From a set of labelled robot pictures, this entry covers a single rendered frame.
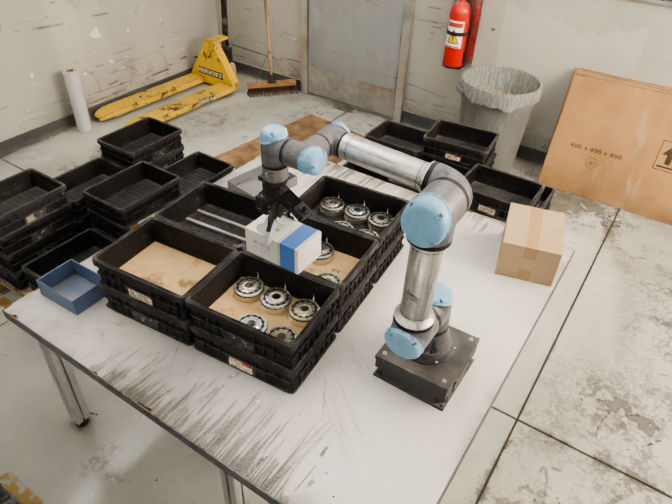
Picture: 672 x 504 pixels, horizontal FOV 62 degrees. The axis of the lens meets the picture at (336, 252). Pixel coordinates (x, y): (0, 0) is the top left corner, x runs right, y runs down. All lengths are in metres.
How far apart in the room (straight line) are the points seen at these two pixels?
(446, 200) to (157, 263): 1.17
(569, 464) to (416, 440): 1.11
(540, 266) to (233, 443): 1.31
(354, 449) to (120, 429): 1.30
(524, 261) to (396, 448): 0.95
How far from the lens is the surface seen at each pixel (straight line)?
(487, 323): 2.13
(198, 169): 3.59
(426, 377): 1.77
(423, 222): 1.32
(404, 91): 5.03
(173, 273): 2.08
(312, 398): 1.81
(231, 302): 1.93
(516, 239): 2.29
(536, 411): 2.85
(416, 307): 1.52
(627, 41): 4.40
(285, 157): 1.53
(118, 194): 3.23
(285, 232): 1.71
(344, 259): 2.09
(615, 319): 3.47
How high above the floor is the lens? 2.14
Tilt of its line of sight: 38 degrees down
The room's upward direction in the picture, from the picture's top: 3 degrees clockwise
